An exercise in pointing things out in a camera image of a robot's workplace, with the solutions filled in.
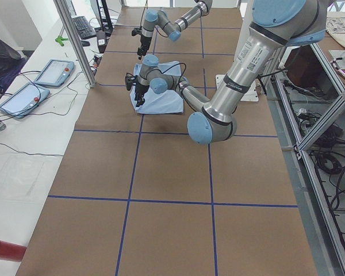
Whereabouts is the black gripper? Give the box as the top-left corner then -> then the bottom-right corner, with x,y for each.
132,27 -> 152,60
125,73 -> 148,108

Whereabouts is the light blue t-shirt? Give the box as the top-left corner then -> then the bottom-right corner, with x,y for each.
130,61 -> 184,114

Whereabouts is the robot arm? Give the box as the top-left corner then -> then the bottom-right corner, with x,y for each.
125,0 -> 331,144
132,0 -> 213,60

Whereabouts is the black keyboard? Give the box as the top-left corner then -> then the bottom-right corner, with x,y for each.
72,16 -> 96,40

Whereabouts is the far teach pendant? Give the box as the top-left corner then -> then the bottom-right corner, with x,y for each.
33,59 -> 75,87

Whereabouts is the teach pendant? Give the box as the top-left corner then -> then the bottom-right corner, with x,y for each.
0,83 -> 50,118
33,59 -> 75,87

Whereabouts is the near teach pendant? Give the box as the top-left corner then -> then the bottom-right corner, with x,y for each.
0,83 -> 50,118

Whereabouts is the seated person in black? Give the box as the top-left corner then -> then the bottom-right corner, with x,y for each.
0,40 -> 27,94

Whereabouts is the red fire extinguisher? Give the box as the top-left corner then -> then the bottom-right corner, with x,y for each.
0,240 -> 27,262

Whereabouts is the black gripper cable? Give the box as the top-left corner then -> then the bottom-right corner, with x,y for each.
158,63 -> 187,84

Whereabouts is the aluminium frame post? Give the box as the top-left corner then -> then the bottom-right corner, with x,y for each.
53,0 -> 96,88

